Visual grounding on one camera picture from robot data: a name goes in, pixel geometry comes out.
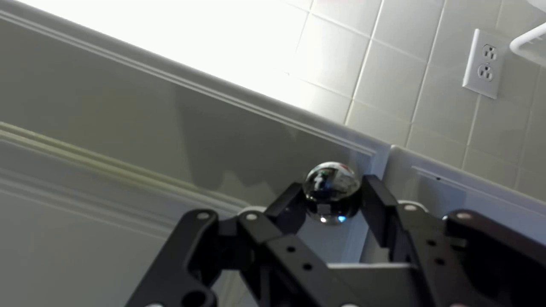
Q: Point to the round metal cabinet knob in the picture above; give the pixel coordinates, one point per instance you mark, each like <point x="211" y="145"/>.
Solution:
<point x="331" y="189"/>

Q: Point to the white rack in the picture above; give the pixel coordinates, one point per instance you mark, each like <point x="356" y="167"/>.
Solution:
<point x="530" y="42"/>

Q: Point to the white cabinet door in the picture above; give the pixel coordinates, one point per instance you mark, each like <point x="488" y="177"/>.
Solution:
<point x="141" y="187"/>
<point x="483" y="196"/>

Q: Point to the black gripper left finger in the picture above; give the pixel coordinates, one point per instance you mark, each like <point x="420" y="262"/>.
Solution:
<point x="266" y="249"/>

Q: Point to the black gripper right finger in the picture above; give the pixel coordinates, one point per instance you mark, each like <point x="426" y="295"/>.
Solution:
<point x="454" y="256"/>

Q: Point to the white wall outlet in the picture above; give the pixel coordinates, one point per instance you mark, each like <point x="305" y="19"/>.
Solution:
<point x="483" y="63"/>

